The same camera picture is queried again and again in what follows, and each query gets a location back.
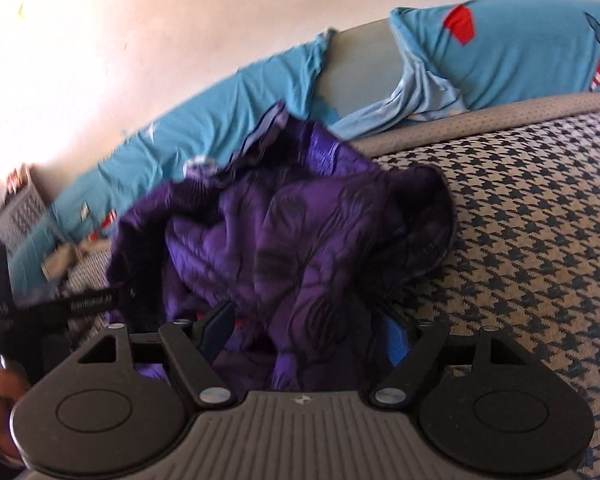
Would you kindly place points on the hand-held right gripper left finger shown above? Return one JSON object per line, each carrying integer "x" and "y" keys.
{"x": 217, "y": 327}

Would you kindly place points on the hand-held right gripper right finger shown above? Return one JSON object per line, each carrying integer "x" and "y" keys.
{"x": 397, "y": 342}

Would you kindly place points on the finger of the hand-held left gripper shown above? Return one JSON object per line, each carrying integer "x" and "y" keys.
{"x": 124, "y": 297}

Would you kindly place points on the purple patterned garment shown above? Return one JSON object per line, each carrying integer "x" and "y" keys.
{"x": 290, "y": 220}

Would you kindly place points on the person's left hand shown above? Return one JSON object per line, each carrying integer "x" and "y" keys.
{"x": 0, "y": 395}

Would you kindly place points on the khaki crumpled cloth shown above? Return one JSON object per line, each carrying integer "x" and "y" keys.
{"x": 60, "y": 260}

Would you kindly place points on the white perforated basket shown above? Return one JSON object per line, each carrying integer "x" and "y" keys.
{"x": 22, "y": 210}

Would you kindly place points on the houndstooth bed cover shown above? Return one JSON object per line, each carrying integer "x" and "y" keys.
{"x": 530, "y": 260}

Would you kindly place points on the blue cartoon bedsheet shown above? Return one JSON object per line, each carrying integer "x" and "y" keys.
{"x": 180, "y": 125}

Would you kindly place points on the blue printed bed cushion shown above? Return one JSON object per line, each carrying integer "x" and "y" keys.
{"x": 520, "y": 60}

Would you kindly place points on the grey padded bed rail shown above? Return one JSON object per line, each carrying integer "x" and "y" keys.
{"x": 360, "y": 60}

